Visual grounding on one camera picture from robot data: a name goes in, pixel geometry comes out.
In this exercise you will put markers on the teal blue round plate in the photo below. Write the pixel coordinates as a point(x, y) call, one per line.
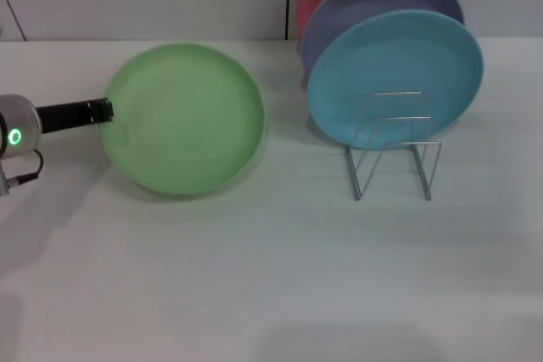
point(382, 61)

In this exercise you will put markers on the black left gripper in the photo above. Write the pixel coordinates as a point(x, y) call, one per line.
point(63, 117)

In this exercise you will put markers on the green round plate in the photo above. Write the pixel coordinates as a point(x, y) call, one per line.
point(182, 120)

